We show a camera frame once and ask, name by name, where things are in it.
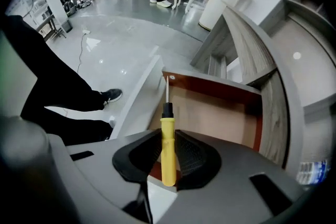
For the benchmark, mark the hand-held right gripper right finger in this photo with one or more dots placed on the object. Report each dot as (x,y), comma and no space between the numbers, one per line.
(197,160)

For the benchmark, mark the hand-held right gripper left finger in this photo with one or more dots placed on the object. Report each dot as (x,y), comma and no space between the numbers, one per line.
(136,157)

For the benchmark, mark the wooden drawer with white front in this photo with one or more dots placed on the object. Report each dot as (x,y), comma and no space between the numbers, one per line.
(210,112)

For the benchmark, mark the person's left leg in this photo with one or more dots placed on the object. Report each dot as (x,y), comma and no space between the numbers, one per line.
(76,128)

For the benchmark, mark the person's leg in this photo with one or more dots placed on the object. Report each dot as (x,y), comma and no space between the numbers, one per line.
(76,128)
(52,70)

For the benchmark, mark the person's black right shoe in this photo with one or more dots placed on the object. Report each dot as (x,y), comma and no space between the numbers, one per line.
(113,94)

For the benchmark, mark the grey wooden cabinet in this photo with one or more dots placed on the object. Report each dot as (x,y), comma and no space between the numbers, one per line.
(275,112)

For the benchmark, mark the plastic bottle with blue label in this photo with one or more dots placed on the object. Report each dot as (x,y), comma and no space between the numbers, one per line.
(313,171)

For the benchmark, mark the person's right leg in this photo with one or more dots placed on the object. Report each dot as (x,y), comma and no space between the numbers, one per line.
(52,70)

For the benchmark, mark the white power strip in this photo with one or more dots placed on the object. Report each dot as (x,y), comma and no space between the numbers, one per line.
(86,31)

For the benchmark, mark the black floor box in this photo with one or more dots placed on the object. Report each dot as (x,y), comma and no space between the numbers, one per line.
(67,26)

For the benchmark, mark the white cylindrical pedestal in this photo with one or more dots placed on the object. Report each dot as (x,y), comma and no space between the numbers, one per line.
(220,0)

